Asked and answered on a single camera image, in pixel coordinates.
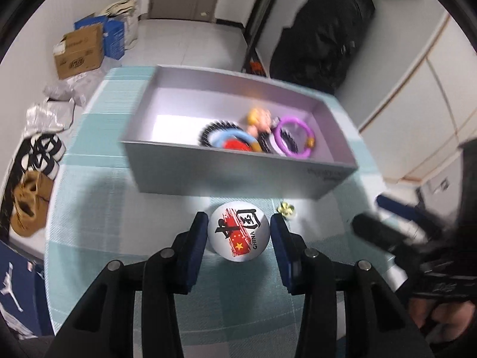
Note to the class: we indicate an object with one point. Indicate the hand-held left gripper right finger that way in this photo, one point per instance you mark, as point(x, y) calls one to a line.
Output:
point(281, 255)

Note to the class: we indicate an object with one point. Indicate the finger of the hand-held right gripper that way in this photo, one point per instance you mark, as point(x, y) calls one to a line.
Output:
point(402, 209)
point(380, 231)

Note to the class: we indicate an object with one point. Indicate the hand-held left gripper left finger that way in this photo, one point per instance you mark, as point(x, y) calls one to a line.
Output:
point(197, 248)

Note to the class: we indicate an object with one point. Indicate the white round badge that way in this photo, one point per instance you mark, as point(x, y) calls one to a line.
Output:
point(238, 231)

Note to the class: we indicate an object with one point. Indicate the silver cardboard box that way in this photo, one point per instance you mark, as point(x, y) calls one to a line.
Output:
point(223, 171)

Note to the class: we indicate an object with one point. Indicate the red round badge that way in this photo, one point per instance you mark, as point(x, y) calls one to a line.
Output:
point(236, 145)

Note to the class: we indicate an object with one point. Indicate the person's right hand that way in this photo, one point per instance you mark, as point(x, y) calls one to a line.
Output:
point(447, 317)

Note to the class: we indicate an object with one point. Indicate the small gold flower charm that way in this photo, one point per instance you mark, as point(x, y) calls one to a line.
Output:
point(287, 209)

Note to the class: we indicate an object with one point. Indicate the teal checked tablecloth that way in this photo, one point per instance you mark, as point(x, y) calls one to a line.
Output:
point(97, 212)

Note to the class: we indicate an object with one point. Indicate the white cabinet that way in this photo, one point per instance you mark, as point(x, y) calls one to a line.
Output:
point(421, 100)

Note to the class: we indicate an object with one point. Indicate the brown shoes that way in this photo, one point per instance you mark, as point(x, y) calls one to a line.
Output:
point(29, 201)

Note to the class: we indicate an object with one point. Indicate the black and white shoes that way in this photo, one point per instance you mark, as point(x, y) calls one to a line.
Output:
point(39, 154)

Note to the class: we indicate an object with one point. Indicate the blue shoe box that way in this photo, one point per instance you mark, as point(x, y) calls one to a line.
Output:
point(15, 287)

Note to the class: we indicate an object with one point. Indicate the black backpack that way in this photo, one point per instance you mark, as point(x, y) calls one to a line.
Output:
point(320, 37)

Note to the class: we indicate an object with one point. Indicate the silver plastic bag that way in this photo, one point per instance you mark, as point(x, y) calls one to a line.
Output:
point(46, 117)

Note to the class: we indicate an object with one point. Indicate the grey plastic bag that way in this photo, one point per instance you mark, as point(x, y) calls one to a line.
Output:
point(61, 91)

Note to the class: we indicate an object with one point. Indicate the small blue carton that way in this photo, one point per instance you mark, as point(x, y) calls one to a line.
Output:
point(113, 39)

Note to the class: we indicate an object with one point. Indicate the brown cardboard box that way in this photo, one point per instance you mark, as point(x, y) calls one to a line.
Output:
point(78, 54)

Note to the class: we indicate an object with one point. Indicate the cream tote bag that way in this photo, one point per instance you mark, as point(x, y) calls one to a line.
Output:
point(128, 18)

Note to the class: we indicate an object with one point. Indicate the large blue carton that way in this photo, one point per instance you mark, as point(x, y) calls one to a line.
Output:
point(89, 20)

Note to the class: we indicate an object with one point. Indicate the small wall socket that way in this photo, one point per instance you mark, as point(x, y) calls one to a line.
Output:
point(439, 185)

